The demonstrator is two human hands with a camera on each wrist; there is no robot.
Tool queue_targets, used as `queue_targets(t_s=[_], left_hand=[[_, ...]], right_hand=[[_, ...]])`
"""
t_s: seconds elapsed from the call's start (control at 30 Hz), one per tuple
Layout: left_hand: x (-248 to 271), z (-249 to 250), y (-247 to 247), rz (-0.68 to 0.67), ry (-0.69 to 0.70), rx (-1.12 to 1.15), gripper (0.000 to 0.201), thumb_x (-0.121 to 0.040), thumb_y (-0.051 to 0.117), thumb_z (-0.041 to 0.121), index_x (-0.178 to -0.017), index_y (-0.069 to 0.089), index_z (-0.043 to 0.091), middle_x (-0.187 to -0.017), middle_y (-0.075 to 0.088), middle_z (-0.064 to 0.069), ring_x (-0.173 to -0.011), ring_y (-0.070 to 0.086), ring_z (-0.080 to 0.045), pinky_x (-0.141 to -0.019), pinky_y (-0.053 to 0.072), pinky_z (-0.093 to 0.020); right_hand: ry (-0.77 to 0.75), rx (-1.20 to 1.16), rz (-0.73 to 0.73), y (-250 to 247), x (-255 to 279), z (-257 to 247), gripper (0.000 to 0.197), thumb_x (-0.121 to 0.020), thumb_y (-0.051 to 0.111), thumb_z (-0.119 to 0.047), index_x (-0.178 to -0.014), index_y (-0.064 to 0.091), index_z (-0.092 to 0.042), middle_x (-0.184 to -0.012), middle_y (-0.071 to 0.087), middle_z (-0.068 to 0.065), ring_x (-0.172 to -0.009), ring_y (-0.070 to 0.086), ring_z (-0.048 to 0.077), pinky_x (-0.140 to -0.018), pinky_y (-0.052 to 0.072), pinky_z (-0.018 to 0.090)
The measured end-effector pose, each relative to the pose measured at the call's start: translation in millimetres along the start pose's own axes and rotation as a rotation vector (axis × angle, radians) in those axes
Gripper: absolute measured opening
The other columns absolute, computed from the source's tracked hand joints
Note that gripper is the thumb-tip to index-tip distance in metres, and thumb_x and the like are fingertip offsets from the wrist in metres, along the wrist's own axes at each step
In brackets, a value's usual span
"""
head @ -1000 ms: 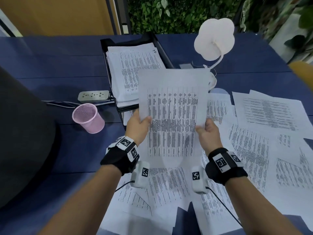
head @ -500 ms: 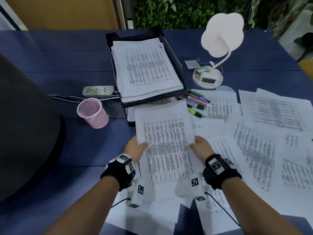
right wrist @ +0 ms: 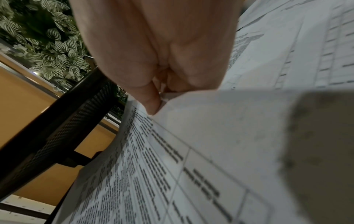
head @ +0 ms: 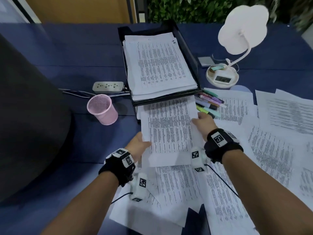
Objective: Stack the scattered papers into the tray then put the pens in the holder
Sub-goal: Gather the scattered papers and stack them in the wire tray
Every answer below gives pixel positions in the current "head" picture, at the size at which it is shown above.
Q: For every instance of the person's left forearm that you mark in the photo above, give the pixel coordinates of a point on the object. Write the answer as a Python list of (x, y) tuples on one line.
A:
[(85, 208)]

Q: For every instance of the pale blue round pad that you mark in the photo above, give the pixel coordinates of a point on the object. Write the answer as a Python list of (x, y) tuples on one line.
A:
[(240, 88)]

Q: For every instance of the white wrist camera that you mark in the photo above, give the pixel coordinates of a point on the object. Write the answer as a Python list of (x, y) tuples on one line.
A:
[(139, 190), (198, 161)]

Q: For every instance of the large black chair back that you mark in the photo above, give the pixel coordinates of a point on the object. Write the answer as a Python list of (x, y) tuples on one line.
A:
[(29, 119)]

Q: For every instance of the person's right hand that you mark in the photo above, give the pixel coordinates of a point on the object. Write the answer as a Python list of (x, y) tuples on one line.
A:
[(206, 124)]

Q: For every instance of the white flower-shaped desk lamp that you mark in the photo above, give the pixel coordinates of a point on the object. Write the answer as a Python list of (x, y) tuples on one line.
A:
[(242, 29)]

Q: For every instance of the mint green eraser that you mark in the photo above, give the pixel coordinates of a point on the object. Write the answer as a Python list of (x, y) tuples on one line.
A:
[(217, 68)]

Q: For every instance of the black wristband with markers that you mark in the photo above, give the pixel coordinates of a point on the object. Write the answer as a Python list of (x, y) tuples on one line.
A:
[(115, 168), (222, 149)]

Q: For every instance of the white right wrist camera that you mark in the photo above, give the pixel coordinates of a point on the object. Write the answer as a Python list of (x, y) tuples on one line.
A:
[(198, 161)]

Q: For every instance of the black left wristband with markers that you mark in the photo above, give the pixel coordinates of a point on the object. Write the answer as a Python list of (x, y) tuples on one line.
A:
[(115, 168)]

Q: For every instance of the pink mesh cup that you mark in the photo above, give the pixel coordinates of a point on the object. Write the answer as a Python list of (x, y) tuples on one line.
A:
[(104, 112)]

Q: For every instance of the person's left hand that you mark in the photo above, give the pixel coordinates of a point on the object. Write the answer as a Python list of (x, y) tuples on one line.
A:
[(137, 148)]

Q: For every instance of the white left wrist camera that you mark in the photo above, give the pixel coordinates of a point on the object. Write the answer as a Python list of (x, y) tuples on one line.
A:
[(139, 190)]

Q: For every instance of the bunch of coloured markers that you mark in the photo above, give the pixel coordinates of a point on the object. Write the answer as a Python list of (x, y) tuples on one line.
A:
[(207, 102)]

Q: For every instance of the printed paper sheet bundle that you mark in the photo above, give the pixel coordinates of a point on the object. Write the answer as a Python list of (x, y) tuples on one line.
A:
[(156, 66), (166, 95), (168, 124)]

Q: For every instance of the small digital clock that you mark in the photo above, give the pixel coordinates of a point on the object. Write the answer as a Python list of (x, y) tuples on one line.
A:
[(222, 79)]

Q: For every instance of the small grey square card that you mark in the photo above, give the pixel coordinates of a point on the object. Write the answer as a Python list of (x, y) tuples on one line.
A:
[(206, 61)]

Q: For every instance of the white board panel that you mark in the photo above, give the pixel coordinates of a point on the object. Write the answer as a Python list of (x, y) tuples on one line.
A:
[(12, 12)]

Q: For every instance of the person's right forearm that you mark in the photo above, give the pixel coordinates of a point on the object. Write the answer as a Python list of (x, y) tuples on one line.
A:
[(269, 198)]

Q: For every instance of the dark metal door frame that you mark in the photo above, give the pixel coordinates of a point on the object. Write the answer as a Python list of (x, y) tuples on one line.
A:
[(137, 9)]

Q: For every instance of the pile of printed papers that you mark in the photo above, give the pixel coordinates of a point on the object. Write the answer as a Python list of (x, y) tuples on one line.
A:
[(269, 144)]

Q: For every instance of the white column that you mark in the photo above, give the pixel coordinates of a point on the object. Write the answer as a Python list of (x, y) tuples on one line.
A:
[(308, 37)]

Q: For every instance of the black mesh tiered tray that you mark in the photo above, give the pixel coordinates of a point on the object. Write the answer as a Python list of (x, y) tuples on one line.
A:
[(188, 51)]

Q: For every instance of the black right wristband with markers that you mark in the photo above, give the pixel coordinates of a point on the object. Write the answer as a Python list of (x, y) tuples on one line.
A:
[(222, 149)]

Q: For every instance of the green plant wall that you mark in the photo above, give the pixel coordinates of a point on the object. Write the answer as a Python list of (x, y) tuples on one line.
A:
[(207, 9)]

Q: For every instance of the white power strip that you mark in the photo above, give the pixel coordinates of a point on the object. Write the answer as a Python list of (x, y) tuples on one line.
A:
[(107, 87)]

